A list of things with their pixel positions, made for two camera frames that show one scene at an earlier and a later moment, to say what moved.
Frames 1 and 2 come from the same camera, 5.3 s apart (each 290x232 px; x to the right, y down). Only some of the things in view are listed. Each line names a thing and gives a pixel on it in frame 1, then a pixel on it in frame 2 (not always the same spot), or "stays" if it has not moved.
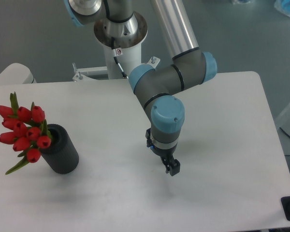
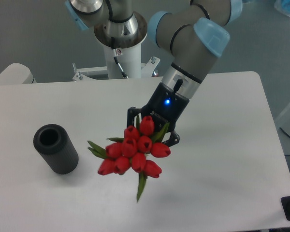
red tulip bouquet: x=27 y=131 -> x=139 y=145
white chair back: x=15 y=73 stays
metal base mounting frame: x=81 y=77 stays
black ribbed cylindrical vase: x=62 y=155 stays
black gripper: x=166 y=154 -> x=165 y=106
